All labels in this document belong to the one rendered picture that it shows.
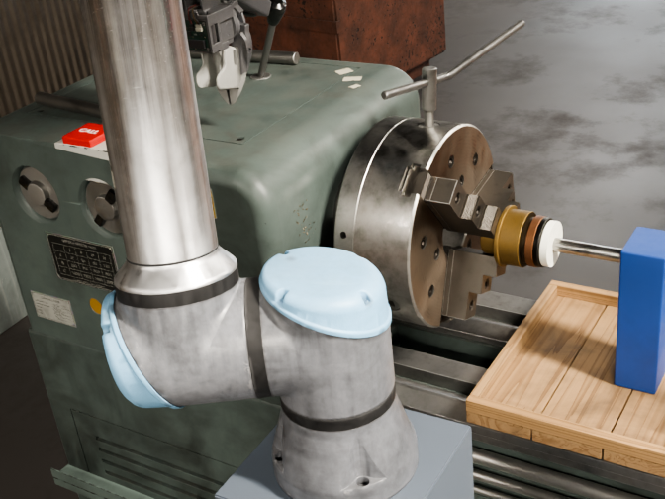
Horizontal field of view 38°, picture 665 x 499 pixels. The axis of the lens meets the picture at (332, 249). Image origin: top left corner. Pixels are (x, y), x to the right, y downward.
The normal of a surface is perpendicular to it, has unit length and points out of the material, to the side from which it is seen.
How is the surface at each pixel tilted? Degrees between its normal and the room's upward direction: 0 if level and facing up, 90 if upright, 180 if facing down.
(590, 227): 0
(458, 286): 69
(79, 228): 90
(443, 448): 0
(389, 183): 43
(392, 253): 79
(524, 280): 0
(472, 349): 90
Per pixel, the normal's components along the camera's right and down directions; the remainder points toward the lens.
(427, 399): -0.31, -0.58
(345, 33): 0.77, 0.24
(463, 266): -0.51, 0.12
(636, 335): -0.51, 0.46
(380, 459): 0.51, 0.07
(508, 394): -0.10, -0.87
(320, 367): 0.04, 0.48
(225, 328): -0.04, -0.30
